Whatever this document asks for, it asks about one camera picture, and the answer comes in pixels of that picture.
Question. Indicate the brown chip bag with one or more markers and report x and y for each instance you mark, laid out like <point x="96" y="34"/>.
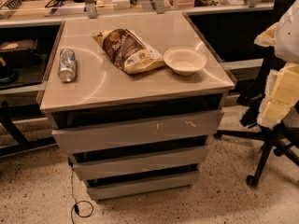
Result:
<point x="128" y="51"/>

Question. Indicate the grey drawer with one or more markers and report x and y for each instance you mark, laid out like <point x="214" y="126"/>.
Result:
<point x="137" y="132"/>
<point x="137" y="187"/>
<point x="140" y="163"/>

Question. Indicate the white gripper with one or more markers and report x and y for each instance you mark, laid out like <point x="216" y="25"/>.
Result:
<point x="288" y="37"/>

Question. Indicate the grey bottom drawer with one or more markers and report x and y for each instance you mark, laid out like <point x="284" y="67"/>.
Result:
<point x="137" y="187"/>

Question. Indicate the white paper bowl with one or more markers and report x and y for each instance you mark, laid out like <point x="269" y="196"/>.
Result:
<point x="185" y="61"/>

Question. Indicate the grey middle drawer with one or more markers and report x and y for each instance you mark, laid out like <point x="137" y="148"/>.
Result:
<point x="140" y="163"/>

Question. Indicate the silver soda can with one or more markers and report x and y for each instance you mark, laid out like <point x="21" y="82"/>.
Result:
<point x="67" y="65"/>

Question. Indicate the black office chair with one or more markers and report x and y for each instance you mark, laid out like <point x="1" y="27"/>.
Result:
<point x="282" y="137"/>

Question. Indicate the black desk frame leg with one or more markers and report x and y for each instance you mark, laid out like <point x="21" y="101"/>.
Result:
<point x="8" y="114"/>

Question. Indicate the grey top drawer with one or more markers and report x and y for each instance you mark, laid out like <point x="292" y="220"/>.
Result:
<point x="137" y="132"/>

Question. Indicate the grey drawer cabinet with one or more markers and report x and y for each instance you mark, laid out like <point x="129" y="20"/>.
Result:
<point x="103" y="94"/>

